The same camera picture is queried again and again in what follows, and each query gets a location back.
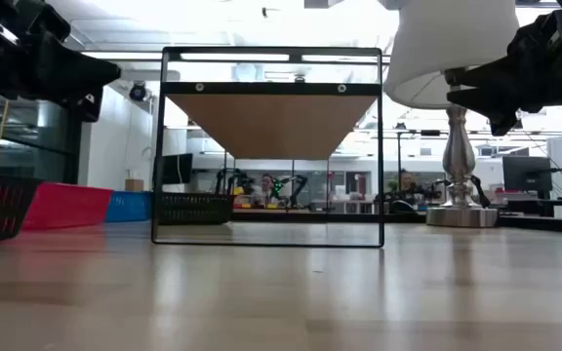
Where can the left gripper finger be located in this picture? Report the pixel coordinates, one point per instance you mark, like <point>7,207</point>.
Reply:
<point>81,64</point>
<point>93,84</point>

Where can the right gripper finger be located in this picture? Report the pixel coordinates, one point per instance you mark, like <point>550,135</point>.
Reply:
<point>495,73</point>
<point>491,101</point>

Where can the black plastic basket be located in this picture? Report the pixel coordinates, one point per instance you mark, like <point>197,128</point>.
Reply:
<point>193,209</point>
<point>3,183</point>

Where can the red plastic basket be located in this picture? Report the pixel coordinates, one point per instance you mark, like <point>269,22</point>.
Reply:
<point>66,205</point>

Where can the blue plastic basket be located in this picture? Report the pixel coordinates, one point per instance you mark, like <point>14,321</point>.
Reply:
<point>127,207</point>

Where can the black monitor on arm mount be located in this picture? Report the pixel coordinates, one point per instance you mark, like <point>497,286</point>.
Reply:
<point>527,173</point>

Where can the white shade silver table lamp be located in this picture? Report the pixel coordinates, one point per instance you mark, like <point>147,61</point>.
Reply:
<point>437,49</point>

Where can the dark glass cabinet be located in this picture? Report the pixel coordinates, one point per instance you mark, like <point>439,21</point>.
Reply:
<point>32,141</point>

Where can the cardboard box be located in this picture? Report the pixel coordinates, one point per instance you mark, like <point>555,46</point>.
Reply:
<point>134,185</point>

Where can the person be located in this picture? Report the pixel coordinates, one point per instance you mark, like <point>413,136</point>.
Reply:
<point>266,187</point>
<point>407,183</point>

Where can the wooden box platform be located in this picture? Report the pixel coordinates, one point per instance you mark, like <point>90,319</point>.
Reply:
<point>271,127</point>

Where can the black round ceiling camera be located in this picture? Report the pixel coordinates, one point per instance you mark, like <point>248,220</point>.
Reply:
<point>137,92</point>

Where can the black wall monitor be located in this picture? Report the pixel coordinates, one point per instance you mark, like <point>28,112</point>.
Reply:
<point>177,169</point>

